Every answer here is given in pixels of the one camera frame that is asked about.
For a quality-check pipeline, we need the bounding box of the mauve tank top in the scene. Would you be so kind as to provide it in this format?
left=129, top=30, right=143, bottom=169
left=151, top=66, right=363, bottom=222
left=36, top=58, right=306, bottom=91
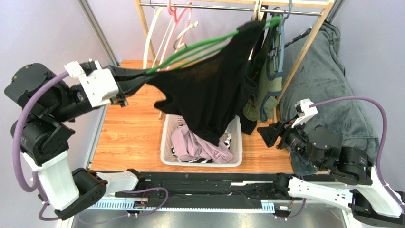
left=171, top=124, right=235, bottom=164

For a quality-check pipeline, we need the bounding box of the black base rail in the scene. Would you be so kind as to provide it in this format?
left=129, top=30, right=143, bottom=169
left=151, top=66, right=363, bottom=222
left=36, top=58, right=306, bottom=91
left=106, top=171, right=302, bottom=209

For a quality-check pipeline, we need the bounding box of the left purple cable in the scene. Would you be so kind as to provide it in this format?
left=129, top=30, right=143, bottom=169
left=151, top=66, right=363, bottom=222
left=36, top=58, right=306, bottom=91
left=12, top=71, right=70, bottom=221

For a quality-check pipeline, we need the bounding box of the grey fleece blanket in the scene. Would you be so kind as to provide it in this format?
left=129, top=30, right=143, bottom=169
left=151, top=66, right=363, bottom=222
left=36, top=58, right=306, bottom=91
left=279, top=21, right=380, bottom=162

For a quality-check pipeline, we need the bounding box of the aluminium frame post left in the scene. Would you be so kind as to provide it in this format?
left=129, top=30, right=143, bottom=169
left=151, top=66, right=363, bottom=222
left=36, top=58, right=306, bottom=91
left=77, top=0, right=119, bottom=67

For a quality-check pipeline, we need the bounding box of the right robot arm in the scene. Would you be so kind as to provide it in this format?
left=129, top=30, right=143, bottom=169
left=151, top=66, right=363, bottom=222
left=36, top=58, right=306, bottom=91
left=257, top=120, right=405, bottom=228

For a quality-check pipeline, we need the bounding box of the black garment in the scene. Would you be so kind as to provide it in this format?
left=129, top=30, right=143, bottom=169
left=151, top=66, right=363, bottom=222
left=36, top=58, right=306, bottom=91
left=239, top=30, right=269, bottom=135

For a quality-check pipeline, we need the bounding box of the black white striped tank top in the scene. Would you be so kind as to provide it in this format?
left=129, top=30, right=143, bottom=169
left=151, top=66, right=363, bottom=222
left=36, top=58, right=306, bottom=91
left=171, top=129, right=233, bottom=164

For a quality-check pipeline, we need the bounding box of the aluminium frame post right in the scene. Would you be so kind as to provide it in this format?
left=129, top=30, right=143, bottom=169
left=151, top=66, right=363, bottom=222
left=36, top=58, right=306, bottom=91
left=326, top=0, right=345, bottom=23

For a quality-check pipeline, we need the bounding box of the wooden clothes rack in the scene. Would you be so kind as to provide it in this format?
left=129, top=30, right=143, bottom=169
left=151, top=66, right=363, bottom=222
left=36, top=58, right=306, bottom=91
left=134, top=0, right=334, bottom=102

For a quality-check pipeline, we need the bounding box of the aluminium frame post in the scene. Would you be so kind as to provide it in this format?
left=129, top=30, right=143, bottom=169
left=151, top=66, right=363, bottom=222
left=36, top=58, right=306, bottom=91
left=326, top=0, right=345, bottom=23
left=77, top=0, right=119, bottom=67

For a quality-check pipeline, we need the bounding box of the beige wooden hanger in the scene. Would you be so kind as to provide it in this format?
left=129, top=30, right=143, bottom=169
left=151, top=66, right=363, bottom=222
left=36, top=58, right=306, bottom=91
left=173, top=21, right=199, bottom=52

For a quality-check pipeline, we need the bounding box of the light wooden hanger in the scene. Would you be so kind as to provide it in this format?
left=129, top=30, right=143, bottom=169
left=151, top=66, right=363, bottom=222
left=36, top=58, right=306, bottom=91
left=248, top=0, right=263, bottom=60

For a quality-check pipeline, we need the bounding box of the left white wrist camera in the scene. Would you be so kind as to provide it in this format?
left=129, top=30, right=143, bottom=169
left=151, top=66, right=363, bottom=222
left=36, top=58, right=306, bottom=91
left=64, top=59, right=119, bottom=107

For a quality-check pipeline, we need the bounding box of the olive green tank top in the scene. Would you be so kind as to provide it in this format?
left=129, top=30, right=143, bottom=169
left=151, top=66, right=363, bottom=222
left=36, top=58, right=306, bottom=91
left=242, top=14, right=283, bottom=123

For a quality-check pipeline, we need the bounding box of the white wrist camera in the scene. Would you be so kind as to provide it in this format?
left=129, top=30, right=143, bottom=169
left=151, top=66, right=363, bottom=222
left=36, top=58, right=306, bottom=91
left=64, top=59, right=119, bottom=107
left=291, top=99, right=318, bottom=128

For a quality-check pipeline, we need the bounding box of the green plastic hanger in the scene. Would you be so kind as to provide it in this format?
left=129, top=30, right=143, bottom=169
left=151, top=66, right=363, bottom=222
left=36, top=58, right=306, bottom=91
left=143, top=15, right=281, bottom=76

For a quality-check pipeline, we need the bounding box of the white plastic basket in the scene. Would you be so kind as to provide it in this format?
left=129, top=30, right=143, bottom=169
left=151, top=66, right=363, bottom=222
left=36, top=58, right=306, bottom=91
left=160, top=114, right=243, bottom=168

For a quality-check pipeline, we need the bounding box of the cream plastic hanger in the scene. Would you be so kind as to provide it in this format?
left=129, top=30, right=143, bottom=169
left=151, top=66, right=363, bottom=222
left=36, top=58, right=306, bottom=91
left=143, top=5, right=174, bottom=69

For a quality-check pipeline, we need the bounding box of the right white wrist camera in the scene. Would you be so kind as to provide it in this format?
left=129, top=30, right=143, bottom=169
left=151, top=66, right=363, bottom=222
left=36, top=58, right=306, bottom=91
left=291, top=99, right=318, bottom=128

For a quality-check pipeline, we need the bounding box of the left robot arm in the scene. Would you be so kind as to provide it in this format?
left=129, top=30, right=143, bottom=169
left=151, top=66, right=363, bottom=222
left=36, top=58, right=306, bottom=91
left=4, top=60, right=153, bottom=220

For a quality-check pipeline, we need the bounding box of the teal plastic hanger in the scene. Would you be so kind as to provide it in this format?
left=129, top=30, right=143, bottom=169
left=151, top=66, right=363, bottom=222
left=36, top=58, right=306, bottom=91
left=265, top=0, right=292, bottom=115

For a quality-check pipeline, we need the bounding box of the pink plastic hanger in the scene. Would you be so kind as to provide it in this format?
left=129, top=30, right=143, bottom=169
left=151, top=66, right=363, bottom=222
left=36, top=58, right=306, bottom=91
left=160, top=0, right=193, bottom=64

